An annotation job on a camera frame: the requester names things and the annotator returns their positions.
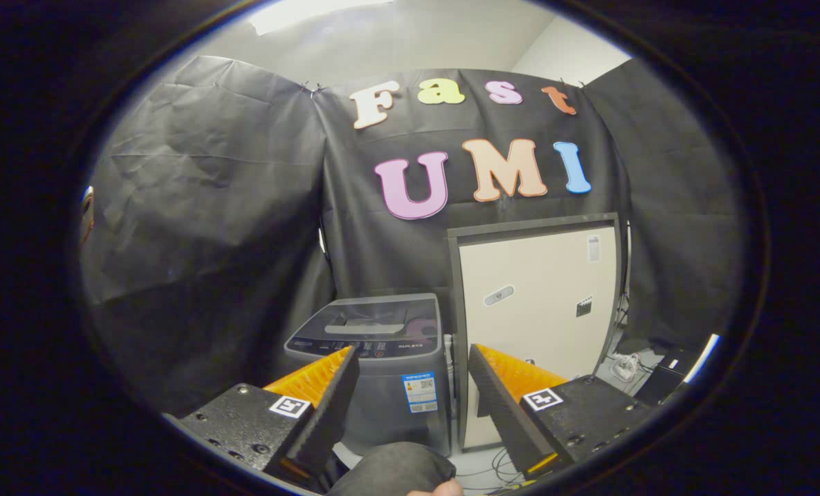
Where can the grey washing machine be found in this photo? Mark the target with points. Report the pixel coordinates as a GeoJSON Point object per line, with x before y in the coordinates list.
{"type": "Point", "coordinates": [375, 413]}

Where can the person's grey trouser leg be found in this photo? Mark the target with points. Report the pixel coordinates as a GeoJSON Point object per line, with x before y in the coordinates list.
{"type": "Point", "coordinates": [396, 468]}

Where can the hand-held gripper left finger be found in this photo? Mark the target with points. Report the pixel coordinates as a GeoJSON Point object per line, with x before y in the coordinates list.
{"type": "Point", "coordinates": [330, 406]}

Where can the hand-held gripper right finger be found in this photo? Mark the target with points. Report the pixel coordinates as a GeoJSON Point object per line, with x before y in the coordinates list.
{"type": "Point", "coordinates": [502, 406]}

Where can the cream cabinet with dark frame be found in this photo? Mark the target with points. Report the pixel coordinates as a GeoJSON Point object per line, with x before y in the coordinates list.
{"type": "Point", "coordinates": [540, 303]}

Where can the black backdrop cloth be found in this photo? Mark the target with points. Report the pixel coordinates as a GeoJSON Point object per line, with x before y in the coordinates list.
{"type": "Point", "coordinates": [210, 207]}

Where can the black box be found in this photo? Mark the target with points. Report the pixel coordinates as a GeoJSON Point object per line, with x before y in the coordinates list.
{"type": "Point", "coordinates": [664, 382]}

